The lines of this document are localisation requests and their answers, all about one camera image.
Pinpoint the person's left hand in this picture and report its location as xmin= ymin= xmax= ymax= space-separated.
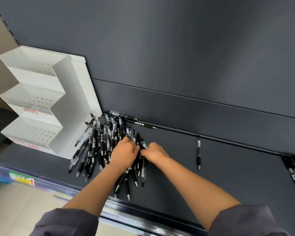
xmin=110 ymin=137 xmax=140 ymax=170

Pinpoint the person's right hand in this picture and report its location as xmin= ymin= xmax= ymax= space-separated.
xmin=140 ymin=142 xmax=170 ymax=167

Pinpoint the pile of black pens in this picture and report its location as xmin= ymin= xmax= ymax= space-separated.
xmin=68 ymin=111 xmax=157 ymax=202

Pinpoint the white tiered pen holder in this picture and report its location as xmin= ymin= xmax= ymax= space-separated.
xmin=0 ymin=45 xmax=103 ymax=160

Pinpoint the person's right forearm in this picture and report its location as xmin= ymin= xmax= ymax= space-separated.
xmin=157 ymin=154 xmax=241 ymax=231

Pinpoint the person's left forearm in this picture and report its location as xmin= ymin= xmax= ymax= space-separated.
xmin=63 ymin=162 xmax=128 ymax=218

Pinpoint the grey left sleeve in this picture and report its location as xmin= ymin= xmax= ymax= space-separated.
xmin=29 ymin=207 xmax=99 ymax=236

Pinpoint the grey sleeve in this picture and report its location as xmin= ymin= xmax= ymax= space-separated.
xmin=208 ymin=204 xmax=290 ymax=236
xmin=29 ymin=207 xmax=99 ymax=236

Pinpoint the yellow green price tag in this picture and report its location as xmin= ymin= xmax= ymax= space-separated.
xmin=9 ymin=170 xmax=36 ymax=187

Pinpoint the dark grey shelf unit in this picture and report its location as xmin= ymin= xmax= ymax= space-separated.
xmin=0 ymin=0 xmax=295 ymax=236

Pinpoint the grey right sleeve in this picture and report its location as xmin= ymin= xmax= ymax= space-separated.
xmin=208 ymin=204 xmax=290 ymax=236

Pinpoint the white slotted shelf upright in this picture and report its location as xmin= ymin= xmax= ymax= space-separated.
xmin=0 ymin=0 xmax=21 ymax=47

